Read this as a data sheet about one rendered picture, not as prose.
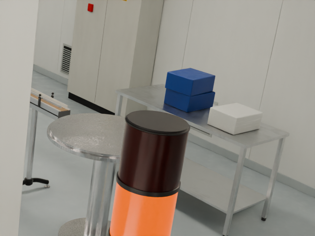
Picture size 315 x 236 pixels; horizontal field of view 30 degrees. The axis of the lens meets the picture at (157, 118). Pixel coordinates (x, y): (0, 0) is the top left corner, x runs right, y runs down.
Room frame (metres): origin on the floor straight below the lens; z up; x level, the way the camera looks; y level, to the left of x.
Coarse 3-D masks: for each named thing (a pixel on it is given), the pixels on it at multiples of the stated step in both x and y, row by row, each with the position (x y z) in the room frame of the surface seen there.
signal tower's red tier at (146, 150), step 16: (128, 128) 0.41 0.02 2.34; (128, 144) 0.41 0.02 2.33; (144, 144) 0.40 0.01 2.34; (160, 144) 0.40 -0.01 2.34; (176, 144) 0.40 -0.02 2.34; (128, 160) 0.41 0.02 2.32; (144, 160) 0.40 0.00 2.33; (160, 160) 0.40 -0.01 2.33; (176, 160) 0.41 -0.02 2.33; (128, 176) 0.40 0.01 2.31; (144, 176) 0.40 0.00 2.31; (160, 176) 0.40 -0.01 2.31; (176, 176) 0.41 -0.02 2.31
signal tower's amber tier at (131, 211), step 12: (120, 192) 0.41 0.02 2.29; (120, 204) 0.41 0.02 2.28; (132, 204) 0.40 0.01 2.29; (144, 204) 0.40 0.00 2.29; (156, 204) 0.40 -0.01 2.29; (168, 204) 0.41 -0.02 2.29; (120, 216) 0.41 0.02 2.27; (132, 216) 0.40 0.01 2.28; (144, 216) 0.40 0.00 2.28; (156, 216) 0.40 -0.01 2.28; (168, 216) 0.41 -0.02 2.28; (120, 228) 0.40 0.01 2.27; (132, 228) 0.40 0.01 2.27; (144, 228) 0.40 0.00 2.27; (156, 228) 0.40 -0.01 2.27; (168, 228) 0.41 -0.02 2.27
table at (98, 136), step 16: (48, 128) 4.21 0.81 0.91; (64, 128) 4.21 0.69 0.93; (80, 128) 4.27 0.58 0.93; (96, 128) 4.33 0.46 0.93; (112, 128) 4.39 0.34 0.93; (64, 144) 3.93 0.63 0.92; (80, 144) 3.94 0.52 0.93; (96, 144) 3.99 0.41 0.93; (112, 144) 4.04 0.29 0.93; (96, 160) 3.82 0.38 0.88; (112, 160) 3.82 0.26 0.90; (96, 176) 4.20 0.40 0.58; (112, 176) 4.24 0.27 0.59; (96, 192) 4.20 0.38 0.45; (96, 208) 4.19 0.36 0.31; (64, 224) 4.37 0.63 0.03; (80, 224) 4.42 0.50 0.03; (96, 224) 4.19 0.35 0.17
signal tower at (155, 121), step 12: (132, 120) 0.41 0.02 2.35; (144, 120) 0.42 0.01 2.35; (156, 120) 0.42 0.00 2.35; (168, 120) 0.43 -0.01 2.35; (180, 120) 0.43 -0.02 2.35; (156, 132) 0.40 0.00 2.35; (168, 132) 0.40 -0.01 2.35; (180, 132) 0.41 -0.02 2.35; (132, 192) 0.40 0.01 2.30; (144, 192) 0.40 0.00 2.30; (156, 192) 0.40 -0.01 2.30; (168, 192) 0.40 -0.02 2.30
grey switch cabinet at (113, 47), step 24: (96, 0) 7.73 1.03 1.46; (120, 0) 7.44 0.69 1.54; (144, 0) 7.25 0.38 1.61; (96, 24) 7.70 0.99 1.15; (120, 24) 7.40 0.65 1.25; (144, 24) 7.29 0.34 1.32; (72, 48) 7.97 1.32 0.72; (96, 48) 7.66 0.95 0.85; (120, 48) 7.37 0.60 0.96; (144, 48) 7.34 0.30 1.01; (72, 72) 7.94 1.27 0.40; (96, 72) 7.62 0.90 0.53; (120, 72) 7.33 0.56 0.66; (144, 72) 7.39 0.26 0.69; (72, 96) 7.93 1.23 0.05; (96, 96) 7.58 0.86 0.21
